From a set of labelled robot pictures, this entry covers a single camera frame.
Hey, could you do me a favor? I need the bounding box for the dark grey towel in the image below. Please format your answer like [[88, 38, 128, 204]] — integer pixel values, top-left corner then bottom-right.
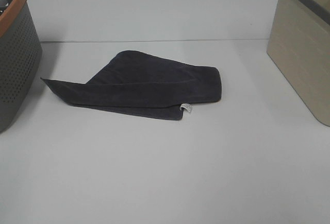
[[43, 50, 222, 120]]

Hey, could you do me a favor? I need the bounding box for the beige basket with grey rim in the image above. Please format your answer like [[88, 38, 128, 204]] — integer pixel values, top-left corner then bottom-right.
[[267, 0, 329, 126]]

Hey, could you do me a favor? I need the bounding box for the grey basket with orange rim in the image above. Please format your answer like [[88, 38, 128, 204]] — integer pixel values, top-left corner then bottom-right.
[[1, 0, 42, 131]]

